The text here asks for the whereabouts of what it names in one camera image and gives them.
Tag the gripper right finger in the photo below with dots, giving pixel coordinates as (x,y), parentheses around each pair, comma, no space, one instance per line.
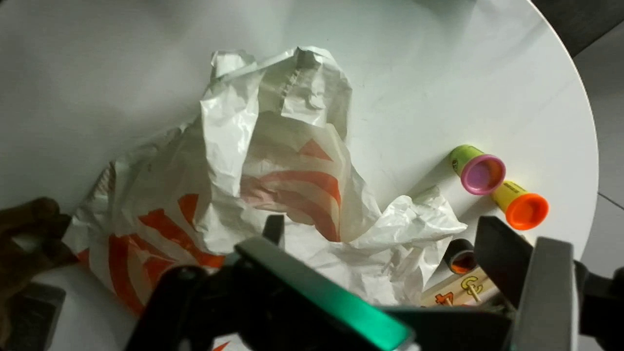
(546,292)

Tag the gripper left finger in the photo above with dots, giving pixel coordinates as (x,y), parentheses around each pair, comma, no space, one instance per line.
(253,297)

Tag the yellow container orange lid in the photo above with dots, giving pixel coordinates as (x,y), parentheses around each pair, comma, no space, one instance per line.
(522,206)

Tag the yellow container purple lid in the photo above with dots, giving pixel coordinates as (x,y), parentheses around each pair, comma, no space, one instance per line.
(475,168)

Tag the peach plush toy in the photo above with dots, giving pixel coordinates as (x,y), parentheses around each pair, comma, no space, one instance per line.
(29,239)

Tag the wooden number puzzle board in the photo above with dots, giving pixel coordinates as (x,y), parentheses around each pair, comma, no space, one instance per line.
(458,291)

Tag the small dark round container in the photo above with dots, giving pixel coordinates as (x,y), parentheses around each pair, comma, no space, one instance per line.
(460,257)

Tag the white plastic bag orange print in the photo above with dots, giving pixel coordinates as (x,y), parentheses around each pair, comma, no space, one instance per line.
(273,195)

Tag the dark grey flat box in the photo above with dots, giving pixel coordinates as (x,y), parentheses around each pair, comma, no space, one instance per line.
(34,317)

